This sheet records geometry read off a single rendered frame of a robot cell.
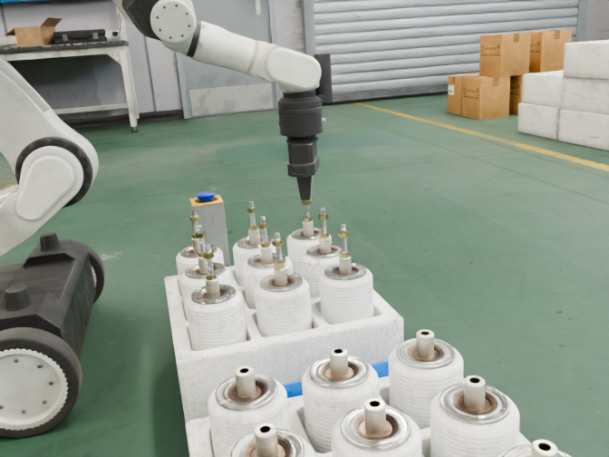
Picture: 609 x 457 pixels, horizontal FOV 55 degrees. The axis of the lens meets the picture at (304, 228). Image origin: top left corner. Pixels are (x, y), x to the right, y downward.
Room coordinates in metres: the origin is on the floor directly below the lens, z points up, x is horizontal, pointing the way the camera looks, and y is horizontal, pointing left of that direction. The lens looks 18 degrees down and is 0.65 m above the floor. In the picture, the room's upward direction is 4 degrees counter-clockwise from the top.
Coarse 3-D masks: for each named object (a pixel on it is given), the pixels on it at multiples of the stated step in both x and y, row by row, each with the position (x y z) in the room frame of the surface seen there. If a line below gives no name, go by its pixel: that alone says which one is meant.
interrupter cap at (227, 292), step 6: (198, 288) 0.94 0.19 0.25; (204, 288) 0.94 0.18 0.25; (222, 288) 0.93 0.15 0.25; (228, 288) 0.93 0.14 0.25; (234, 288) 0.92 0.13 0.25; (192, 294) 0.91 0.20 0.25; (198, 294) 0.91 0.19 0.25; (204, 294) 0.92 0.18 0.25; (222, 294) 0.91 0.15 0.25; (228, 294) 0.91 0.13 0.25; (234, 294) 0.90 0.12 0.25; (192, 300) 0.89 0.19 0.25; (198, 300) 0.89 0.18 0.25; (204, 300) 0.89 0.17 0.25; (210, 300) 0.89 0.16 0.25; (216, 300) 0.88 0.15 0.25; (222, 300) 0.88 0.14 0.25
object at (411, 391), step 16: (400, 368) 0.65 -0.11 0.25; (416, 368) 0.64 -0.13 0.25; (448, 368) 0.64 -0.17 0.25; (400, 384) 0.65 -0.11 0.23; (416, 384) 0.63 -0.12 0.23; (432, 384) 0.63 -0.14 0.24; (448, 384) 0.63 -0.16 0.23; (400, 400) 0.65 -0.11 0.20; (416, 400) 0.63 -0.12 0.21; (416, 416) 0.63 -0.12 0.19
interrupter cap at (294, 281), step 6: (270, 276) 0.97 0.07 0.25; (288, 276) 0.97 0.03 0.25; (294, 276) 0.97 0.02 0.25; (264, 282) 0.95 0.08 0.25; (270, 282) 0.95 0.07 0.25; (288, 282) 0.95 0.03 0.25; (294, 282) 0.94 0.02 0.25; (300, 282) 0.93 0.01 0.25; (264, 288) 0.92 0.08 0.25; (270, 288) 0.91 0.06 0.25; (276, 288) 0.92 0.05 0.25; (282, 288) 0.91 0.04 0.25; (288, 288) 0.91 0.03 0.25; (294, 288) 0.91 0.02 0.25
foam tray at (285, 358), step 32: (256, 320) 0.98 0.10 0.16; (320, 320) 0.93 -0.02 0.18; (384, 320) 0.92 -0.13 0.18; (192, 352) 0.85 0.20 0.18; (224, 352) 0.84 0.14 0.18; (256, 352) 0.85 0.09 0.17; (288, 352) 0.87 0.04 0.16; (320, 352) 0.88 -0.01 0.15; (352, 352) 0.89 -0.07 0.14; (384, 352) 0.91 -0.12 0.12; (192, 384) 0.83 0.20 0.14; (192, 416) 0.82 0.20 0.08
